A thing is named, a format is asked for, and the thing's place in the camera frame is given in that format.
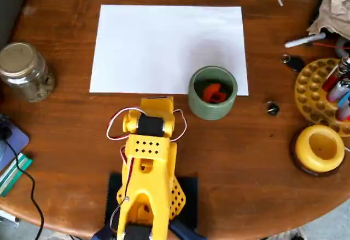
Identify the red lighter with silver top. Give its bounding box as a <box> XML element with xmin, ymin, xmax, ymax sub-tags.
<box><xmin>322</xmin><ymin>56</ymin><xmax>350</xmax><ymax>92</ymax></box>

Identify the black plug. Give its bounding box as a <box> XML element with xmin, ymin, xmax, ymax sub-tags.
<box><xmin>0</xmin><ymin>125</ymin><xmax>13</xmax><ymax>142</ymax></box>

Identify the yellow dimpled round tray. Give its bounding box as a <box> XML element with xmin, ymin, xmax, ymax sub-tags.
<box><xmin>294</xmin><ymin>58</ymin><xmax>350</xmax><ymax>136</ymax></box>

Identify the green white book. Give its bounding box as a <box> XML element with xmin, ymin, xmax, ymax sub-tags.
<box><xmin>0</xmin><ymin>152</ymin><xmax>34</xmax><ymax>198</ymax></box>

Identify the orange plastic object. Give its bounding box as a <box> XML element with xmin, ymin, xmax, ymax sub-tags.
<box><xmin>201</xmin><ymin>83</ymin><xmax>228</xmax><ymax>103</ymax></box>

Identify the crumpled brown paper bag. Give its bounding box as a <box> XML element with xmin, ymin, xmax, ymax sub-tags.
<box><xmin>306</xmin><ymin>0</ymin><xmax>350</xmax><ymax>40</ymax></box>

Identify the black key fob with ring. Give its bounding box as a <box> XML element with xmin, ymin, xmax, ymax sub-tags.
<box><xmin>281</xmin><ymin>55</ymin><xmax>306</xmax><ymax>73</ymax></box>

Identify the yellow round holder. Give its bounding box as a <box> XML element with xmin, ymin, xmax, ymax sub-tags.
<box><xmin>290</xmin><ymin>130</ymin><xmax>347</xmax><ymax>177</ymax></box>

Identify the white red servo cable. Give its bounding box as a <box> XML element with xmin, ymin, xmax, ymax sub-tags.
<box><xmin>170</xmin><ymin>109</ymin><xmax>188</xmax><ymax>142</ymax></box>
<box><xmin>109</xmin><ymin>145</ymin><xmax>135</xmax><ymax>233</ymax></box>
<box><xmin>106</xmin><ymin>108</ymin><xmax>147</xmax><ymax>142</ymax></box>

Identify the gray tube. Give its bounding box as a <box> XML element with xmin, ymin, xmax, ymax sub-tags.
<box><xmin>335</xmin><ymin>38</ymin><xmax>350</xmax><ymax>58</ymax></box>

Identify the white marker pen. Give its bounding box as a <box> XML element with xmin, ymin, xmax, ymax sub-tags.
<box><xmin>284</xmin><ymin>33</ymin><xmax>326</xmax><ymax>49</ymax></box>

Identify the blue clamp handle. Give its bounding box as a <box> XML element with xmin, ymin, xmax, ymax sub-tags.
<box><xmin>92</xmin><ymin>225</ymin><xmax>121</xmax><ymax>240</ymax></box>
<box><xmin>169</xmin><ymin>219</ymin><xmax>206</xmax><ymax>240</ymax></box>

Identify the thin red wire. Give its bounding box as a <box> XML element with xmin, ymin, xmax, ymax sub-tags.
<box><xmin>313</xmin><ymin>42</ymin><xmax>350</xmax><ymax>50</ymax></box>

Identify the white paper sheet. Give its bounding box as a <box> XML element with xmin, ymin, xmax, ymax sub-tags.
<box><xmin>89</xmin><ymin>4</ymin><xmax>249</xmax><ymax>96</ymax></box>

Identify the yellow ring shaped bowl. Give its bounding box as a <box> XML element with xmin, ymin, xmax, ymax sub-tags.
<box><xmin>295</xmin><ymin>125</ymin><xmax>346</xmax><ymax>173</ymax></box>

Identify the pink red lighter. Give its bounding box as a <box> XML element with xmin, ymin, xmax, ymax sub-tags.
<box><xmin>335</xmin><ymin>104</ymin><xmax>350</xmax><ymax>122</ymax></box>

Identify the black power cable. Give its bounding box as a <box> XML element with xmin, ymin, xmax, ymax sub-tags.
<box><xmin>0</xmin><ymin>134</ymin><xmax>45</xmax><ymax>240</ymax></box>

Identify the green ribbed ceramic cup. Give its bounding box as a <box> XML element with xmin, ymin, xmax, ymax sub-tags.
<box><xmin>188</xmin><ymin>65</ymin><xmax>238</xmax><ymax>121</ymax></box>

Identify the glass jar with gold lid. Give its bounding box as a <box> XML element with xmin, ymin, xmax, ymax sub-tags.
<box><xmin>0</xmin><ymin>42</ymin><xmax>55</xmax><ymax>103</ymax></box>

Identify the white device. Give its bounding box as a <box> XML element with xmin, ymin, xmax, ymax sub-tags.
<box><xmin>0</xmin><ymin>209</ymin><xmax>21</xmax><ymax>229</ymax></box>

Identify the purple notebook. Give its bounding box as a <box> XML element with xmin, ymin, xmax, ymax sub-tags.
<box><xmin>0</xmin><ymin>115</ymin><xmax>30</xmax><ymax>172</ymax></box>

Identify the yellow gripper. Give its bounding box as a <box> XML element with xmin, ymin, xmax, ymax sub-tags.
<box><xmin>139</xmin><ymin>96</ymin><xmax>175</xmax><ymax>115</ymax></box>

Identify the small black nut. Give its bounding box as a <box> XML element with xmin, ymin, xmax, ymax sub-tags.
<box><xmin>264</xmin><ymin>101</ymin><xmax>281</xmax><ymax>116</ymax></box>

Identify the blue lighter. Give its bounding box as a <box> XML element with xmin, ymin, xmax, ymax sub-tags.
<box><xmin>336</xmin><ymin>91</ymin><xmax>350</xmax><ymax>109</ymax></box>

